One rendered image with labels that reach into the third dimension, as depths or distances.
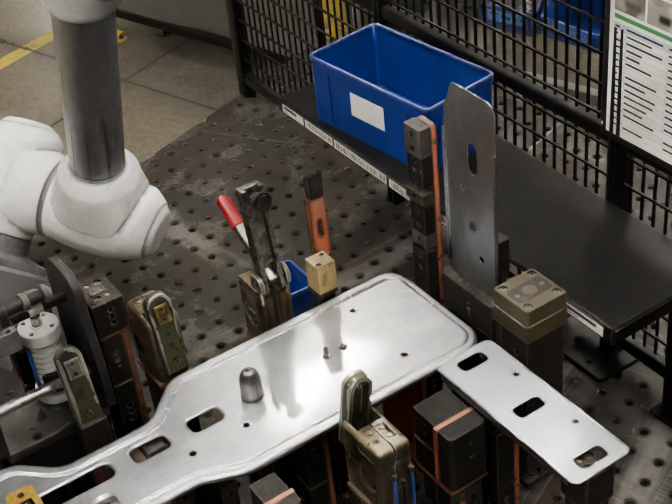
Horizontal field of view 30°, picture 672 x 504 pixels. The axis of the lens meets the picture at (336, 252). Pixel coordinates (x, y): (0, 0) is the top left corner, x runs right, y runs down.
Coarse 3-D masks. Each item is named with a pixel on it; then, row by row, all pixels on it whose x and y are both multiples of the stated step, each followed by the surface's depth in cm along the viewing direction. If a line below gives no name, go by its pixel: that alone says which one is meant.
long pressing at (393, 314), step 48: (384, 288) 193; (288, 336) 186; (336, 336) 185; (384, 336) 184; (432, 336) 183; (192, 384) 180; (288, 384) 178; (336, 384) 177; (384, 384) 176; (144, 432) 172; (192, 432) 172; (240, 432) 171; (288, 432) 170; (0, 480) 168; (48, 480) 167; (144, 480) 165; (192, 480) 165
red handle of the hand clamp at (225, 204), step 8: (224, 200) 190; (224, 208) 190; (232, 208) 190; (232, 216) 190; (240, 216) 190; (232, 224) 190; (240, 224) 190; (240, 232) 189; (248, 248) 189; (272, 272) 187; (272, 280) 187
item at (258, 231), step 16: (240, 192) 179; (256, 192) 180; (240, 208) 182; (256, 208) 178; (256, 224) 183; (256, 240) 183; (272, 240) 185; (256, 256) 184; (272, 256) 187; (256, 272) 187
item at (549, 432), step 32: (480, 352) 180; (448, 384) 176; (480, 384) 174; (512, 384) 174; (544, 384) 173; (512, 416) 169; (544, 416) 168; (576, 416) 167; (544, 448) 163; (576, 448) 163; (608, 448) 162; (576, 480) 158
